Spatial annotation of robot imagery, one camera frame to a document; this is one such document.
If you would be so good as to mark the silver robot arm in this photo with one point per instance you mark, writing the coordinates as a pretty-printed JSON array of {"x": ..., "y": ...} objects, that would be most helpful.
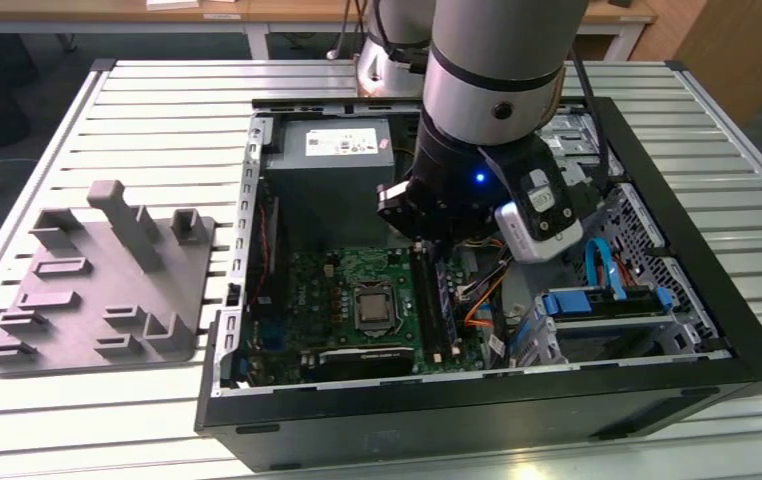
[{"x": 500, "y": 50}]

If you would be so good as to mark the black RAM slot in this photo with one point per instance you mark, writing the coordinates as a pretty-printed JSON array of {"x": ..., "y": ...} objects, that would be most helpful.
[{"x": 428, "y": 320}]

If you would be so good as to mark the grey power supply unit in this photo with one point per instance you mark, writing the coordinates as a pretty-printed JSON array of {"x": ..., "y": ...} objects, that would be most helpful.
[{"x": 327, "y": 200}]

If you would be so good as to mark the CPU socket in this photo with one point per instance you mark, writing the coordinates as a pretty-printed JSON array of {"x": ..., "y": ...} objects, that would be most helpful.
[{"x": 376, "y": 286}]

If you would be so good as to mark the metal drive cage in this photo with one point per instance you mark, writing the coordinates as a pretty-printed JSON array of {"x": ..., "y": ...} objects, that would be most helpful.
[{"x": 574, "y": 145}]

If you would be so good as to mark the silver CPU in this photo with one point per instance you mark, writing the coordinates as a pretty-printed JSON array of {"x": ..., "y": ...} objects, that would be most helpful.
[{"x": 375, "y": 307}]

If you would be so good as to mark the green motherboard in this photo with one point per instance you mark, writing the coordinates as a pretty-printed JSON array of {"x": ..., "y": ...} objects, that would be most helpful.
[{"x": 307, "y": 280}]

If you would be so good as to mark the hard disk in blue carrier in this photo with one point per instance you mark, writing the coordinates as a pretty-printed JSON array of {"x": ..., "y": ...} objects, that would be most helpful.
[{"x": 563, "y": 304}]

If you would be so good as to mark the black graphics card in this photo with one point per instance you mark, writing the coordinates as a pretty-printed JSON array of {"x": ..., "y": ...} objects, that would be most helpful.
[{"x": 367, "y": 362}]

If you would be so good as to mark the metal disk bay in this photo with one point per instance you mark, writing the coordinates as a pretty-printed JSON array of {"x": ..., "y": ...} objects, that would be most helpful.
[{"x": 614, "y": 324}]

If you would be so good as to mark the blue expansion slot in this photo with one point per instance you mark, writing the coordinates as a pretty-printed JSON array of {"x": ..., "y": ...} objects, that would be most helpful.
[{"x": 273, "y": 340}]

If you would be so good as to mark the black PC case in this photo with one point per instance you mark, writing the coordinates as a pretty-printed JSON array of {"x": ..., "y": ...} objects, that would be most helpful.
[{"x": 487, "y": 415}]

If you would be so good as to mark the wooden cabinet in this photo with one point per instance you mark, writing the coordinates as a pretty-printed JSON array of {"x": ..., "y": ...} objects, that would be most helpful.
[{"x": 741, "y": 50}]

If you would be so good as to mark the grey parts rack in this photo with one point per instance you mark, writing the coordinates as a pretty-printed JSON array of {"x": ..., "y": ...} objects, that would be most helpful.
[{"x": 107, "y": 280}]

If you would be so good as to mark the white box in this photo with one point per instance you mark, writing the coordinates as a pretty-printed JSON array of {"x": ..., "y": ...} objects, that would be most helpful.
[{"x": 173, "y": 3}]

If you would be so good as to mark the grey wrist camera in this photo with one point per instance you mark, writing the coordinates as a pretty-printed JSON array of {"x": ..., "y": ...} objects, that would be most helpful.
[{"x": 520, "y": 240}]

